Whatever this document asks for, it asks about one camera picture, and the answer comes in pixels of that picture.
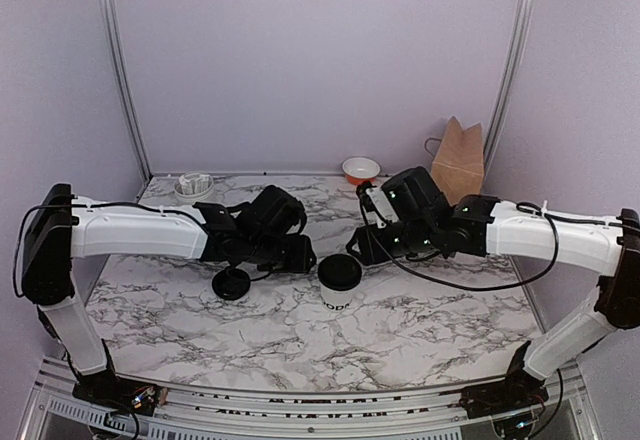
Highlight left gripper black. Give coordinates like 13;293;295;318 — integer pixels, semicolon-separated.
247;235;318;274

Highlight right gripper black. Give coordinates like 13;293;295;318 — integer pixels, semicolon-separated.
347;218;438;266

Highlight black plastic cup lid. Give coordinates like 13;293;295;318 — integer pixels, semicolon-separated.
317;254;362;291

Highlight white paper cup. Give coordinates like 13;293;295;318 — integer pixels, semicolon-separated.
320;284;359;312

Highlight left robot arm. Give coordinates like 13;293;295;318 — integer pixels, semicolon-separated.
14;184;316;411

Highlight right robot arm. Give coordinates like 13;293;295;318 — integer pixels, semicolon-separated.
347;167;639;418

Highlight orange white bowl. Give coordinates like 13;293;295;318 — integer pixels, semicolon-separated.
342;157;380;185

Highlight grey cylindrical canister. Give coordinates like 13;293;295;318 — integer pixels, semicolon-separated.
174;173;214;203

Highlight white sugar packets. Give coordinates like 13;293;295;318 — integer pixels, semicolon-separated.
178;172;211;196

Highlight brown paper bag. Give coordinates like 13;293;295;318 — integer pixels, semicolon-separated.
431;117;485;205

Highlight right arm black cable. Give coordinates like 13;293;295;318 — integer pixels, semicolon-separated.
355;184;640;292

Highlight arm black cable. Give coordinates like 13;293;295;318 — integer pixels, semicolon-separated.
355;184;640;292
13;199;281;299

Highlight front aluminium rail base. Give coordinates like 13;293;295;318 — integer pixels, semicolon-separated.
17;357;602;439

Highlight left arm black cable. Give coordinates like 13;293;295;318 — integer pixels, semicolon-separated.
13;199;281;299

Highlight left aluminium frame post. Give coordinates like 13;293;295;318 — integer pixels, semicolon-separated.
100;0;152;183

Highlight aluminium frame post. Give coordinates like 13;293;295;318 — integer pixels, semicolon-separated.
100;0;152;183
483;0;535;178

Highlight right aluminium frame post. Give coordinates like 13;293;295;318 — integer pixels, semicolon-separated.
483;0;535;178

